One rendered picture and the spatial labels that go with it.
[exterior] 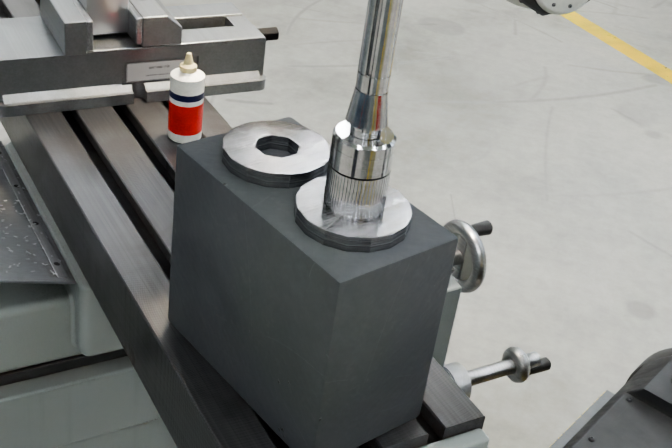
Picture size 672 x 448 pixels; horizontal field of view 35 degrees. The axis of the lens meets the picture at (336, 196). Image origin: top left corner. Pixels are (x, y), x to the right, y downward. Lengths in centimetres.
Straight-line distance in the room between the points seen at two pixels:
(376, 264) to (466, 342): 174
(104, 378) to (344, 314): 56
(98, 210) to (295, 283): 40
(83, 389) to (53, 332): 9
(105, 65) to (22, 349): 36
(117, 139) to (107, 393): 30
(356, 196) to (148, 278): 33
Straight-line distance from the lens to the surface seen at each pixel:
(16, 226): 124
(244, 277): 85
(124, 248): 109
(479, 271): 164
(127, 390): 130
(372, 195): 78
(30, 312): 120
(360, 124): 76
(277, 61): 367
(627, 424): 148
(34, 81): 132
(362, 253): 78
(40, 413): 128
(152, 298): 102
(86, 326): 120
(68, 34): 130
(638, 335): 268
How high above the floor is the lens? 153
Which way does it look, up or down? 31 degrees down
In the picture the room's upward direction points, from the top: 8 degrees clockwise
